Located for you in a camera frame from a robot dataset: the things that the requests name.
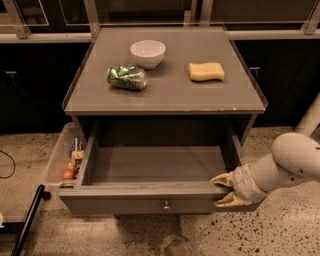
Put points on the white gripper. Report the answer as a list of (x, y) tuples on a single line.
[(244, 184)]

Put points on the grey top drawer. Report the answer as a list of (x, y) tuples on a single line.
[(133, 169)]

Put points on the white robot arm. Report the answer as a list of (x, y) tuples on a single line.
[(294, 159)]

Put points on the grey drawer cabinet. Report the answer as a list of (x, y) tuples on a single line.
[(169, 87)]

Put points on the yellow sponge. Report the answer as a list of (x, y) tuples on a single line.
[(206, 71)]

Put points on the crushed green soda can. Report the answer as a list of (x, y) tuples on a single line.
[(127, 77)]

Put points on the brown snack carton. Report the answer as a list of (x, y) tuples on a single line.
[(76, 160)]

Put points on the white ceramic bowl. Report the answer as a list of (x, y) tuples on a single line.
[(148, 54)]

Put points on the orange round fruit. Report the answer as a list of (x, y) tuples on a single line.
[(68, 175)]

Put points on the clear plastic storage bin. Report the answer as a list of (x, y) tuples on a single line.
[(60, 160)]

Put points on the black metal pole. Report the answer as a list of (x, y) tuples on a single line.
[(41, 194)]

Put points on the metal window railing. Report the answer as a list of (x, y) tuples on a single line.
[(82, 20)]

